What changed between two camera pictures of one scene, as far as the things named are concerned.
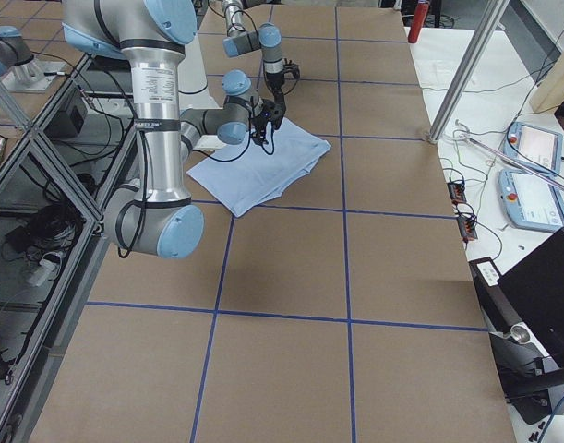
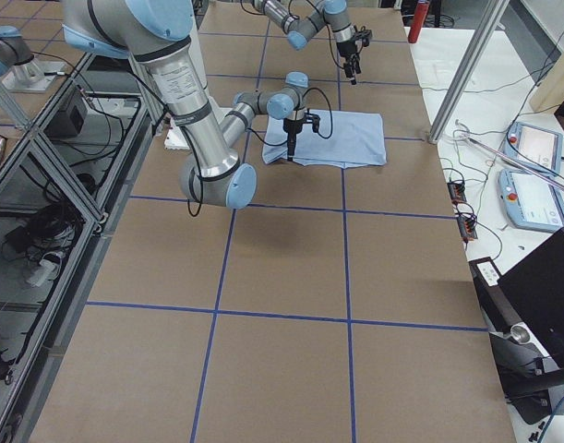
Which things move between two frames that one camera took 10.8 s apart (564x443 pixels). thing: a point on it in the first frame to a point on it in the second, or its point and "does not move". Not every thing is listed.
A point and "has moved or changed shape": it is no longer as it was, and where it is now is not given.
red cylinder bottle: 419,17 does not move
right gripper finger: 262,137 to 291,145
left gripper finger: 280,113 to 348,69
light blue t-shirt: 246,175 has moved or changed shape
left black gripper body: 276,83 to 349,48
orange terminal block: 467,224 does not move
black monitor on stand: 531,313 does not move
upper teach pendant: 534,148 does not move
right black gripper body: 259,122 to 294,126
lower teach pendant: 533,202 does not move
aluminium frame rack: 45,237 does not move
